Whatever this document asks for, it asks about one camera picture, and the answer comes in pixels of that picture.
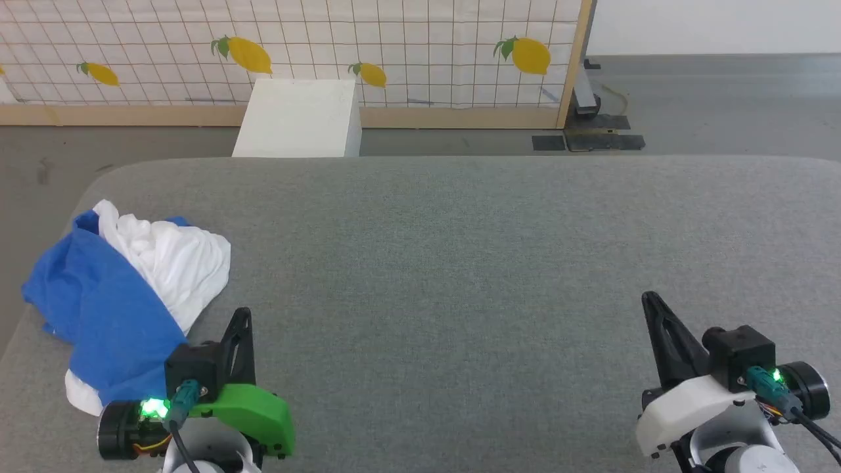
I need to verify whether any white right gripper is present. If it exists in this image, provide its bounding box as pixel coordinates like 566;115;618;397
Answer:
635;291;758;459

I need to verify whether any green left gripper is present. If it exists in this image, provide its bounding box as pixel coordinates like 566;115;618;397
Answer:
191;307;296;459

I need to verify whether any blue and white raglan shirt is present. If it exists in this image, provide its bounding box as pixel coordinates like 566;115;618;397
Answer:
22;199;232;417

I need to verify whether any large black floor mat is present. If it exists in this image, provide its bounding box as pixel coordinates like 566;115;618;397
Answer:
564;114;647;153

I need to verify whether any grey fabric sofa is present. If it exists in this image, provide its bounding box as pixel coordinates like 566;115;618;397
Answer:
0;155;841;473

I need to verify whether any white box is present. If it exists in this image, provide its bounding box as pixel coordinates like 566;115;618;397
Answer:
232;79;363;158

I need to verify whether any metal stand foot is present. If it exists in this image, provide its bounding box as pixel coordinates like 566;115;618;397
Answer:
570;59;602;120

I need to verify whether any lemon print partition screen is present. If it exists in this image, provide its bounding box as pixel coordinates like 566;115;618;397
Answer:
0;0;597;129

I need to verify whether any thin floor cable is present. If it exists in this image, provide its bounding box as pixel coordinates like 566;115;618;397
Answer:
601;84;631;118

